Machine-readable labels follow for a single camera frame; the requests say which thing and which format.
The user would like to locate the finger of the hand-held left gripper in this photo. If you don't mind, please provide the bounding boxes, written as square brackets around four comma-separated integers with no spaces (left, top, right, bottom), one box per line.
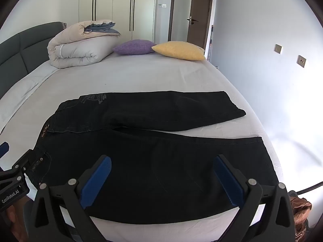
[0,142,10,159]
[0,149,34,189]

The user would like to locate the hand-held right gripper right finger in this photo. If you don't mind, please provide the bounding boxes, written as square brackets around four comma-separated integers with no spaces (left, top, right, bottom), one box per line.
[213,154,297,242]

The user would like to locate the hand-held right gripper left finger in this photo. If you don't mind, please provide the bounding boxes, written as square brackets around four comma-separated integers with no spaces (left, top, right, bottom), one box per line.
[24,155,112,242]

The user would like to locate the black denim pants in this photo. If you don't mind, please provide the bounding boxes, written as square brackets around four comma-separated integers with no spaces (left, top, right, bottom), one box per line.
[24,91,279,225]

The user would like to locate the person's left forearm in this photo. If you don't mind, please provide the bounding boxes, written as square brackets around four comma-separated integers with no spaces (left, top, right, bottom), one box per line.
[4,199,28,235]

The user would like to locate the brown crumpled cloth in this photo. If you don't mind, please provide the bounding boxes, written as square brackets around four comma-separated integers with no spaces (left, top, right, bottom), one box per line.
[288,190,313,236]

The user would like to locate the dark green padded headboard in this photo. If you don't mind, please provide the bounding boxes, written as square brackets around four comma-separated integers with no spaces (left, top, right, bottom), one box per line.
[0,21,66,99]

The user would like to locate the bed with white sheet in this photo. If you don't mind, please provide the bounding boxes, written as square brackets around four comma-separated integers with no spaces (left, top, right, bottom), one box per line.
[0,53,285,242]

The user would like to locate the folded beige duvet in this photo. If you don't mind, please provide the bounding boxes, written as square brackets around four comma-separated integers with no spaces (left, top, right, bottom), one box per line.
[47,19,122,69]

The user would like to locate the purple pillow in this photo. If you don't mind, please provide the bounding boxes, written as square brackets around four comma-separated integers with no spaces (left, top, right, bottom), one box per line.
[112,39,157,55]

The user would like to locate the thin pole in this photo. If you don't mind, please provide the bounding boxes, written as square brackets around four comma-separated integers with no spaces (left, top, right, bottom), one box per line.
[207,25,214,61]

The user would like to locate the yellow pillow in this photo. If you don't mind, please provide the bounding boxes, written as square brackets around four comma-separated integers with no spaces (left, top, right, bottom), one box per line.
[151,41,205,61]

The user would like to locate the white wardrobe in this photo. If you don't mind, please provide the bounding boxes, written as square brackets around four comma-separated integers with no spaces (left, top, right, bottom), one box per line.
[78,0,158,43]

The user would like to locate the brown wooden door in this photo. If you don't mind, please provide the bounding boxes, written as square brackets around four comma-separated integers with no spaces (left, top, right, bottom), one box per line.
[188,0,214,49]

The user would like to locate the dark cable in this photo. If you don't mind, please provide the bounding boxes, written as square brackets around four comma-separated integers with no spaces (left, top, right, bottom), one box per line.
[294,181,323,194]

